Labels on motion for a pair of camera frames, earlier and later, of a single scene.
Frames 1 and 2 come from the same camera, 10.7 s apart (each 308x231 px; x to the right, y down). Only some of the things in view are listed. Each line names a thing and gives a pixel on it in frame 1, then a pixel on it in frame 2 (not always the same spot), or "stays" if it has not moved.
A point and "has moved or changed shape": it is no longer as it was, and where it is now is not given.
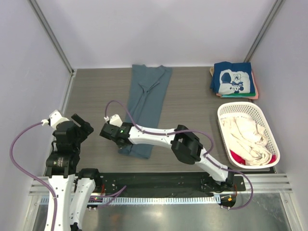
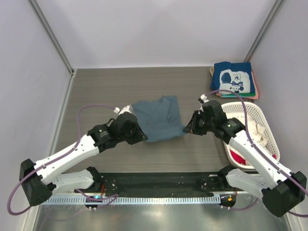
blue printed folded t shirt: x=230 y=78 stays
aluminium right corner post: x=264 y=29 stays
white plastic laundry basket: x=248 y=139 stays
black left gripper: x=85 y=129 → x=139 y=135
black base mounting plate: x=109 y=183 stays
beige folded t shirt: x=211 y=70 stays
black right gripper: x=121 y=147 → x=192 y=127
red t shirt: x=238 y=158 stays
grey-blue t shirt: x=148 y=89 has moved or changed shape
